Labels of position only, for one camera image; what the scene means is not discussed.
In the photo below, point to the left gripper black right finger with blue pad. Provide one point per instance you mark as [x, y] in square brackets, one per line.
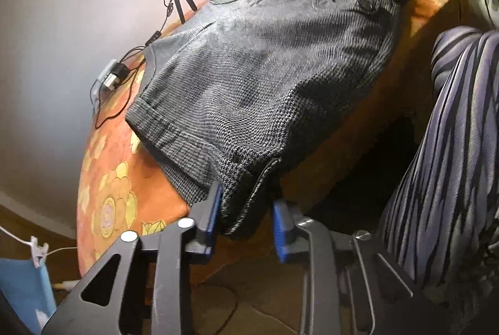
[351, 274]

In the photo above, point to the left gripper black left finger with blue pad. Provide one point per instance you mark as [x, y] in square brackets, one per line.
[141, 274]

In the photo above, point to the grey houndstooth pants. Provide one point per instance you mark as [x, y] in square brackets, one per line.
[247, 89]

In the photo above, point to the orange floral bed cover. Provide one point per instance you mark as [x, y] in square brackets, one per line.
[122, 187]

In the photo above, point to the purple striped trousers leg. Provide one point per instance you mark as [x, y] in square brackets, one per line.
[441, 223]

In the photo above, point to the white clip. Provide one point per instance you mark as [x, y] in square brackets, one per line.
[38, 253]

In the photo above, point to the blue cloth bag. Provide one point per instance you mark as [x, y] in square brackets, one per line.
[27, 290]

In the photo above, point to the white power adapter box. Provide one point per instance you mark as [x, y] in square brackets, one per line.
[106, 83]

